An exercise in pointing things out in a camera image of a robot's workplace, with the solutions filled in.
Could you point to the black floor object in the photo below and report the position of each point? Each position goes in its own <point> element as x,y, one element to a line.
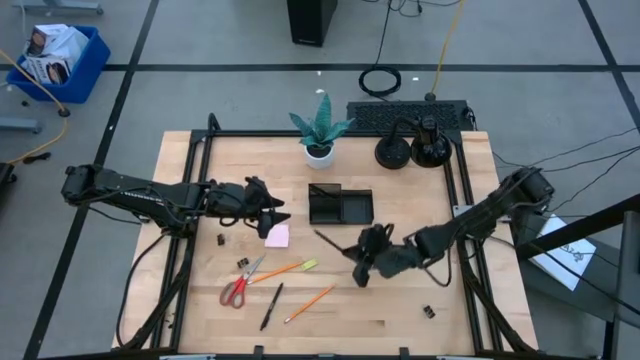
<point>5,175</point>

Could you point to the black perforated metal box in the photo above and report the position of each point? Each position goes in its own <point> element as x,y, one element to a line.
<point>365,115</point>

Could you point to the white printed carton box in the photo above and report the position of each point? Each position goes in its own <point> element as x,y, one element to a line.
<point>60,42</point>
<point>47,70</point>

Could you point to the black binder clip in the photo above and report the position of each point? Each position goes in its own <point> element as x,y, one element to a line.
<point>243,262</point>
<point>220,239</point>
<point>429,311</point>

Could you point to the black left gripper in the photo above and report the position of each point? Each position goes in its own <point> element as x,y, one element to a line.
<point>235,205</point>

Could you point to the grey metal bracket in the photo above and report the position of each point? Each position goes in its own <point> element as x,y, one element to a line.
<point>460,210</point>

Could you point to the pink sticky note pad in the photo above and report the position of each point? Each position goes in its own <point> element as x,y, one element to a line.
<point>281,239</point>

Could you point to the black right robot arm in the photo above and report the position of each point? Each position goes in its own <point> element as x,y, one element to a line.
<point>480,215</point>

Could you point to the snake plant in white pot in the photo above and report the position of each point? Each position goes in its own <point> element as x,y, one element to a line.
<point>320,157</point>

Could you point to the orange pencil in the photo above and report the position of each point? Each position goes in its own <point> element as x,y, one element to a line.
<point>310,304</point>
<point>277,273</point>

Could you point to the grey metal bar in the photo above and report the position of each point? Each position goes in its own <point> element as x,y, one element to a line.
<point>20,125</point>

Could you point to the blue plastic bin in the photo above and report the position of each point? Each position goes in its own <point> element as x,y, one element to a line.
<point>80,82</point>

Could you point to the grey cart base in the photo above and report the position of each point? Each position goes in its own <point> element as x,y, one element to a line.
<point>60,6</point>

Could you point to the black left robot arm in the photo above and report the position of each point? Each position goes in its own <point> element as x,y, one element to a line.
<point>125,192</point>

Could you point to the black metal stand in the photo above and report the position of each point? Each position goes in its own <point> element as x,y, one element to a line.
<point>627,280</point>

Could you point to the black pen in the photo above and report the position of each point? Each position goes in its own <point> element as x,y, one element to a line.
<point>325,189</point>
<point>327,239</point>
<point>270,307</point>

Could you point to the black computer tower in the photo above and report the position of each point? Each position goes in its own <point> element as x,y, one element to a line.
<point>311,22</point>

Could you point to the white paper sheet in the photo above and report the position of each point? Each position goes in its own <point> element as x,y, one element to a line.
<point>570,260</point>

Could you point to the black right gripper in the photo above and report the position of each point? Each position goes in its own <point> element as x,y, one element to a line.
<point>392,257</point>

